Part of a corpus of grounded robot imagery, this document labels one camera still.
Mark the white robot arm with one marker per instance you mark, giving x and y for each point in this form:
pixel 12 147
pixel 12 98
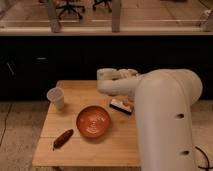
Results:
pixel 162 105

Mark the orange bowl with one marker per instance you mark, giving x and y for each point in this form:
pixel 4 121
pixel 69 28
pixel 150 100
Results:
pixel 93 121

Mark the wooden table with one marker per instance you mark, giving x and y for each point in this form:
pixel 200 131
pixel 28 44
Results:
pixel 116 148

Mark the translucent plastic cup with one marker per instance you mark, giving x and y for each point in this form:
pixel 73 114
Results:
pixel 56 97

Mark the brown sausage-shaped object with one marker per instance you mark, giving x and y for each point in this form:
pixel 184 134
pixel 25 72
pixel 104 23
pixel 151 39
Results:
pixel 62 139

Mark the black office chair left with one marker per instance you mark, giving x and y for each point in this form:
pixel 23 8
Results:
pixel 68 6

